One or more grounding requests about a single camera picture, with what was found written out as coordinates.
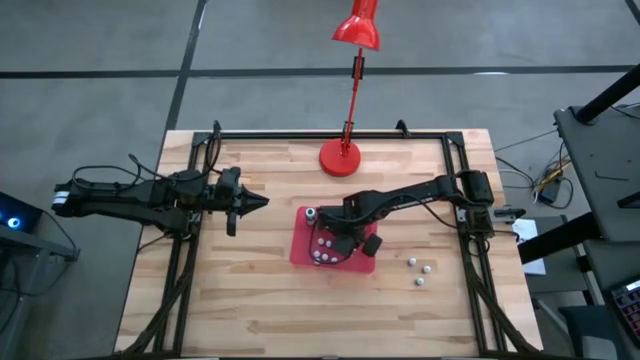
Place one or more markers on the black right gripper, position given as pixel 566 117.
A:
pixel 345 222

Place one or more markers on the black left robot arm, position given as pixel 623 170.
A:
pixel 125 200

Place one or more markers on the dark metal cart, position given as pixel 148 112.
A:
pixel 600 160

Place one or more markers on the white paper sheet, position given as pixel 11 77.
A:
pixel 527 232

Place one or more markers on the red desk lamp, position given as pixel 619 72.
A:
pixel 340 157

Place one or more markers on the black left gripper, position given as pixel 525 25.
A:
pixel 223 202

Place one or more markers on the green food coloring bottle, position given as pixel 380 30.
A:
pixel 310 214

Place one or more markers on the backlit computer keyboard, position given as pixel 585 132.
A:
pixel 630 310

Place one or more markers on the black power adapter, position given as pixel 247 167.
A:
pixel 550 190

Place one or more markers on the black computer with blue light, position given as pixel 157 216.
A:
pixel 20 215

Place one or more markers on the black round pole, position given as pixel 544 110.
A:
pixel 610 92

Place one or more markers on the dark work desk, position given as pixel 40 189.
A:
pixel 610 260

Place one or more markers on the black aluminium rig frame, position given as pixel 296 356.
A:
pixel 325 135

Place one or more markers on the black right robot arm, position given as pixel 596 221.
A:
pixel 400 197

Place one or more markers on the dark office chair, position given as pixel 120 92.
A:
pixel 590 330

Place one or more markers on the pink translucent plastic bin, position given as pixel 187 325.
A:
pixel 301 235

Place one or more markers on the grey side table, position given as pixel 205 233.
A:
pixel 30 245

